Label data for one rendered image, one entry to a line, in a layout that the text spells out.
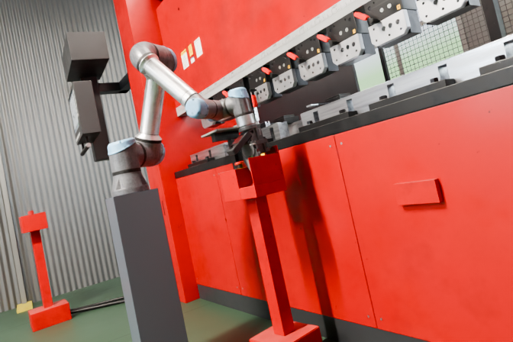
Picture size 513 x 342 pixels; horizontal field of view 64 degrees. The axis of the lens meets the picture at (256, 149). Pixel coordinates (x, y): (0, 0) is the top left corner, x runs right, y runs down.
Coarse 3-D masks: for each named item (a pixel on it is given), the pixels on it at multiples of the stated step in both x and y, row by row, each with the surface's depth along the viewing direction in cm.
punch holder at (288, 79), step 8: (280, 56) 190; (288, 56) 185; (272, 64) 196; (280, 64) 190; (288, 64) 186; (296, 64) 186; (272, 72) 196; (280, 72) 191; (288, 72) 186; (296, 72) 186; (280, 80) 192; (288, 80) 187; (296, 80) 185; (304, 80) 188; (280, 88) 192; (288, 88) 188; (296, 88) 191
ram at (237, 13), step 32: (192, 0) 250; (224, 0) 221; (256, 0) 198; (288, 0) 180; (320, 0) 165; (160, 32) 295; (192, 32) 256; (224, 32) 226; (256, 32) 202; (288, 32) 183; (320, 32) 169; (192, 64) 262; (224, 64) 230; (256, 64) 206
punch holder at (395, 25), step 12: (372, 0) 144; (384, 0) 140; (396, 0) 137; (408, 0) 138; (372, 12) 145; (384, 12) 141; (396, 12) 137; (408, 12) 137; (372, 24) 146; (384, 24) 141; (396, 24) 138; (408, 24) 135; (420, 24) 140; (372, 36) 146; (384, 36) 142; (396, 36) 138; (408, 36) 140
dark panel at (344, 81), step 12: (336, 72) 235; (348, 72) 228; (312, 84) 252; (324, 84) 244; (336, 84) 237; (348, 84) 229; (288, 96) 273; (300, 96) 263; (312, 96) 254; (324, 96) 245; (264, 108) 297; (276, 108) 285; (288, 108) 275; (300, 108) 265; (312, 108) 256; (264, 120) 299
